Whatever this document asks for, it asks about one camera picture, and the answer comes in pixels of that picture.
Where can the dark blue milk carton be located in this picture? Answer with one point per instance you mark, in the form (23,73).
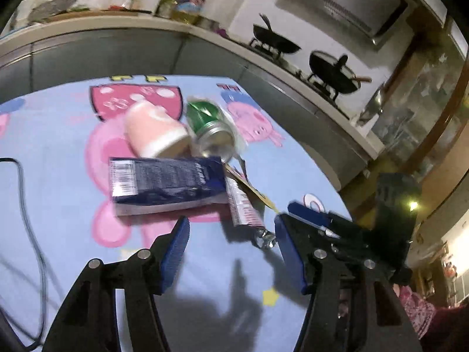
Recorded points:
(151,186)

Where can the steel range hood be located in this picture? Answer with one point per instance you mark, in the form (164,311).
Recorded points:
(351,0)

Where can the pink white cup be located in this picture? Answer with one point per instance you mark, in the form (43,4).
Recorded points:
(152,133)

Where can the kitchen counter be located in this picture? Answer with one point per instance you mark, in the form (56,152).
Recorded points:
(75,48)

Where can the green crushed can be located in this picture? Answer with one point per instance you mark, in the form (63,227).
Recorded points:
(213,135)

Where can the cartoon pig tablecloth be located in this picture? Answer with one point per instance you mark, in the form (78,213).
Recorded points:
(97,170)

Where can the pink foil wrapper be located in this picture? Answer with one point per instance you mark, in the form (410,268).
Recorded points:
(247,218)

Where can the black pan with lid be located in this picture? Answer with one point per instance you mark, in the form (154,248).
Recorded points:
(332,77)

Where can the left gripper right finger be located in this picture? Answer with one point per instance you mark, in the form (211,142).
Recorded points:
(291,256)

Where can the black wok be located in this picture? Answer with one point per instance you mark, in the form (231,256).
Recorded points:
(274,44)

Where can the yellow snack bag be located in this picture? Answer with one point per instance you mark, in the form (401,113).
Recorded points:
(241,176)

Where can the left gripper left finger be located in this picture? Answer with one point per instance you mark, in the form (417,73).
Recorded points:
(172,252)

